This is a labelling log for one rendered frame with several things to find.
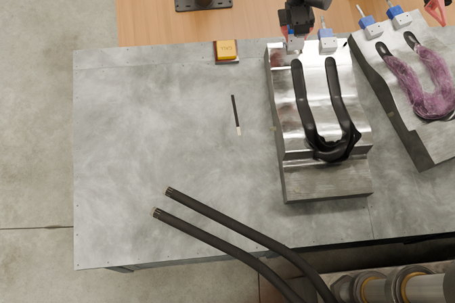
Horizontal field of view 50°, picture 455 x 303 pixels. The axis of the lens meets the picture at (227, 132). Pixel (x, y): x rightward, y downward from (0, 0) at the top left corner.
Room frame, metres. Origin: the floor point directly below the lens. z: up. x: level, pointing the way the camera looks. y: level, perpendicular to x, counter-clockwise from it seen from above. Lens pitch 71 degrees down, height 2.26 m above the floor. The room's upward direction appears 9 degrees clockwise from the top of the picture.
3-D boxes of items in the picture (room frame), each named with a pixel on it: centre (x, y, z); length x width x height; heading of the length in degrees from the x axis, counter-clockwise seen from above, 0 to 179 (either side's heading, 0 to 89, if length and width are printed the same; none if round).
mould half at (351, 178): (0.57, -0.27, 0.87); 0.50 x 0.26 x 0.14; 15
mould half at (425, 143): (0.74, -0.59, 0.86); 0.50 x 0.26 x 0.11; 32
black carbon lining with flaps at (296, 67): (0.59, -0.27, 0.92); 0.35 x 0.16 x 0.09; 15
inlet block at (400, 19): (1.00, -0.49, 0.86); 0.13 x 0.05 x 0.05; 32
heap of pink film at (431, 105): (0.74, -0.58, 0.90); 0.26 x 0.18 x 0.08; 32
